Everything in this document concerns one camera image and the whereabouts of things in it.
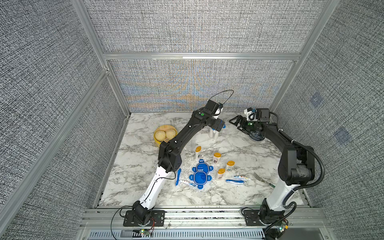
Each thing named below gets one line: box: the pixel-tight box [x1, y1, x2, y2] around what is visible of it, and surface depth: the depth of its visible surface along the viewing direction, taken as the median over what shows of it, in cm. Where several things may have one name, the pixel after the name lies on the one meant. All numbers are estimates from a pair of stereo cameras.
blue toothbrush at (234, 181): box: [225, 179, 245, 184], surface depth 87 cm
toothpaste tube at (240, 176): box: [233, 175, 249, 179], surface depth 87 cm
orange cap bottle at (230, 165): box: [226, 160, 235, 173], surface depth 83 cm
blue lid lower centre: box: [189, 170, 213, 190], surface depth 87 cm
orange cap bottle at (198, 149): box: [195, 145, 202, 162], surface depth 89 cm
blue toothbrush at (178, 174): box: [175, 168, 182, 186], surface depth 89 cm
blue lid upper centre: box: [192, 159, 214, 174], surface depth 92 cm
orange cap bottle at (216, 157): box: [213, 152, 222, 164], surface depth 90 cm
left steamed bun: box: [154, 130, 166, 142], surface depth 102 cm
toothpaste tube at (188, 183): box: [179, 179, 199, 188], surface depth 85 cm
